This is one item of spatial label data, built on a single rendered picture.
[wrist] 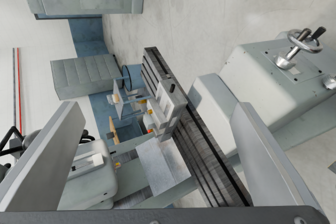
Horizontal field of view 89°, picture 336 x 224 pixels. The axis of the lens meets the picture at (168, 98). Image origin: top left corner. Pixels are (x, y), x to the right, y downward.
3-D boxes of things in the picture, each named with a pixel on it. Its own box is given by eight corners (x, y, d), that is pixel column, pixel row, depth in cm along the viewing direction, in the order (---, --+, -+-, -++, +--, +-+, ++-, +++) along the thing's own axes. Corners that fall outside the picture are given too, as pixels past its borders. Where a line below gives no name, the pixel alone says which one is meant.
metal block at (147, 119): (154, 111, 88) (143, 114, 85) (159, 121, 85) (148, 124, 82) (153, 117, 92) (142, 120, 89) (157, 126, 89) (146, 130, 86)
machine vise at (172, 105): (172, 77, 80) (150, 82, 75) (188, 102, 73) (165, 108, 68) (159, 118, 106) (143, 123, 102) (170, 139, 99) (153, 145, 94)
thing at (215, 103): (215, 70, 83) (195, 75, 78) (265, 133, 66) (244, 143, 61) (184, 121, 121) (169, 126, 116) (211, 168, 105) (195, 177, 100)
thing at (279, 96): (312, 31, 94) (236, 41, 68) (370, 72, 79) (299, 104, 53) (235, 110, 156) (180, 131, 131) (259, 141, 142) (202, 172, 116)
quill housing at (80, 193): (104, 133, 68) (0, 165, 55) (120, 186, 59) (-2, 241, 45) (106, 150, 83) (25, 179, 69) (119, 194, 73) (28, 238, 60)
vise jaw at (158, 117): (155, 97, 86) (147, 99, 84) (168, 121, 79) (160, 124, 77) (153, 104, 91) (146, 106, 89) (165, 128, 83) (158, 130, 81)
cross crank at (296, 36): (310, 17, 59) (291, 18, 54) (341, 38, 53) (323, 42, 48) (277, 54, 71) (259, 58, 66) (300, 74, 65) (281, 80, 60)
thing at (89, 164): (101, 152, 60) (27, 178, 51) (104, 163, 58) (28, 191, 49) (101, 156, 63) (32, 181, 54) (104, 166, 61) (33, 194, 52)
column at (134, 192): (243, 98, 166) (58, 161, 99) (279, 142, 144) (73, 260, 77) (219, 123, 205) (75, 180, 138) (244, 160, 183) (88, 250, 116)
